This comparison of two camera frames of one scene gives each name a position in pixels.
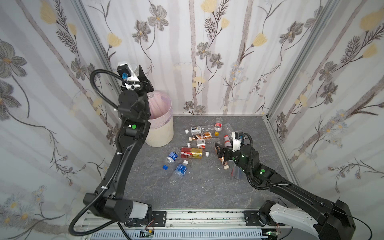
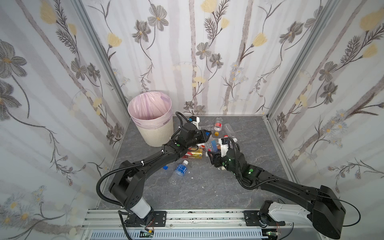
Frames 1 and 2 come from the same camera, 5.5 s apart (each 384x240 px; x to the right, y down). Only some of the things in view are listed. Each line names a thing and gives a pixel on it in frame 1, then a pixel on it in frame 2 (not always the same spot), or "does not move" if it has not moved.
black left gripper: [144, 84] -> [202, 135]
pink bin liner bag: [160, 104] does not move
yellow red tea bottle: [191, 152] does not move
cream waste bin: [161, 132] does not move
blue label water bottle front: [180, 172] does not move
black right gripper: [227, 153] -> [218, 156]
